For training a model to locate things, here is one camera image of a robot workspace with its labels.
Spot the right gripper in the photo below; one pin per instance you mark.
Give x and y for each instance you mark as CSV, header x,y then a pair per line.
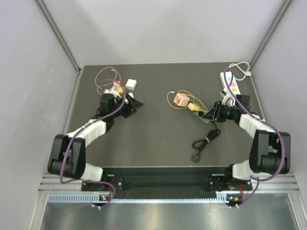
x,y
215,113

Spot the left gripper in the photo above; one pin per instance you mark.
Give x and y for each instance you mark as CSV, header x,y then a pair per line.
x,y
132,107

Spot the green power strip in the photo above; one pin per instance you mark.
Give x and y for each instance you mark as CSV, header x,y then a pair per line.
x,y
200,113

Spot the orange small charger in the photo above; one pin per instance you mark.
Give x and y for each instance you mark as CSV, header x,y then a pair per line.
x,y
193,107

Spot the white charger plug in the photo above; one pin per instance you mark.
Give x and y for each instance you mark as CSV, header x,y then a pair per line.
x,y
131,84

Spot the pink charger plug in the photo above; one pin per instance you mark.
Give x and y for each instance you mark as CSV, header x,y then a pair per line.
x,y
116,84

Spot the white power strip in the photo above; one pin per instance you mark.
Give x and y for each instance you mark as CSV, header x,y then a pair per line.
x,y
227,80

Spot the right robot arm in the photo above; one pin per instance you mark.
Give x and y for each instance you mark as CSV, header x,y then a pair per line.
x,y
270,152

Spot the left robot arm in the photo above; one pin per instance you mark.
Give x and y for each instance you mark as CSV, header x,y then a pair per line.
x,y
68,152

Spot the pink giraffe cube charger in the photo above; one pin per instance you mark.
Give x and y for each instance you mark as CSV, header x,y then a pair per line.
x,y
181,100

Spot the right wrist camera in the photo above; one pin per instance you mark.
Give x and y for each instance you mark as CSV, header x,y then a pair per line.
x,y
227,95

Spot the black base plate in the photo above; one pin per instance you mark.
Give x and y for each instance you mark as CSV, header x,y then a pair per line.
x,y
171,182

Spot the grey slotted cable duct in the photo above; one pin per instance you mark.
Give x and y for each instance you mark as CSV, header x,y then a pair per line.
x,y
101,199

